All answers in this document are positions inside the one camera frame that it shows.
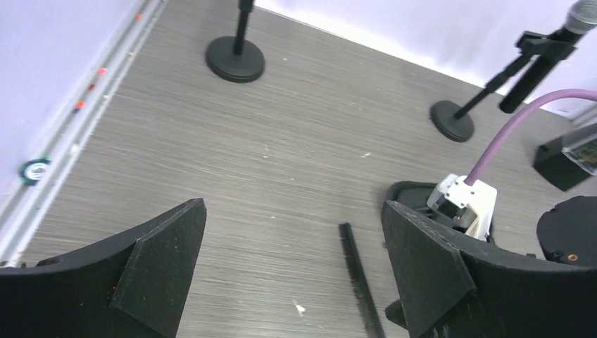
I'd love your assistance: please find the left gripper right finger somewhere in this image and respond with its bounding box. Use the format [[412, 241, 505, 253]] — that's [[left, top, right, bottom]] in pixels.
[[382, 201, 596, 337]]

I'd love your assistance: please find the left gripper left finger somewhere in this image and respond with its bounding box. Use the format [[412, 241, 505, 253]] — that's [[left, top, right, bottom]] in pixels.
[[1, 199, 207, 337]]

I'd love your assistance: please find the black comb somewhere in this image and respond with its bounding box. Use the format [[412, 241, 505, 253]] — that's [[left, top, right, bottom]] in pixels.
[[339, 223, 386, 338]]

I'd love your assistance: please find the black zipper tool case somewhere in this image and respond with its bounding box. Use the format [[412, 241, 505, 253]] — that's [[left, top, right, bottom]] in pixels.
[[384, 181, 436, 214]]

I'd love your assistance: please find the green poker chip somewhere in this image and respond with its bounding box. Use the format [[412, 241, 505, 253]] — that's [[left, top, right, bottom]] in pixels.
[[18, 158, 51, 186]]

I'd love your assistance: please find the right black microphone stand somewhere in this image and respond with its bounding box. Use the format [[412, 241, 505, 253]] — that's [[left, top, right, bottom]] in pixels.
[[429, 30, 577, 143]]

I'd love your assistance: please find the black microphone stand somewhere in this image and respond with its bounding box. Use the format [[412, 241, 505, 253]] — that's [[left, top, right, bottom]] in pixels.
[[429, 30, 577, 143], [205, 0, 265, 83]]

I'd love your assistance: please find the black metronome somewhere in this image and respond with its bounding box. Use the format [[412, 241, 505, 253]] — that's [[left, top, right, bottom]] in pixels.
[[533, 123, 596, 192]]

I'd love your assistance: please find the left black microphone stand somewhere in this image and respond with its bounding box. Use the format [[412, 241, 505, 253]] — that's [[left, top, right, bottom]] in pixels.
[[205, 0, 265, 83]]

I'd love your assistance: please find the black grey microphone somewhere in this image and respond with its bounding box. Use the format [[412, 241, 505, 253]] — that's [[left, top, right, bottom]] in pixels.
[[499, 1, 596, 113]]

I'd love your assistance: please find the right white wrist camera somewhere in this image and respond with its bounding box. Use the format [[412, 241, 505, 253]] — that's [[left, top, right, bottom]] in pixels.
[[427, 174, 498, 242]]

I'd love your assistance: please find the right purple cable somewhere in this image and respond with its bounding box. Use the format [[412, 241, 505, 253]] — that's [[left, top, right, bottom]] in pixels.
[[464, 88, 597, 187]]

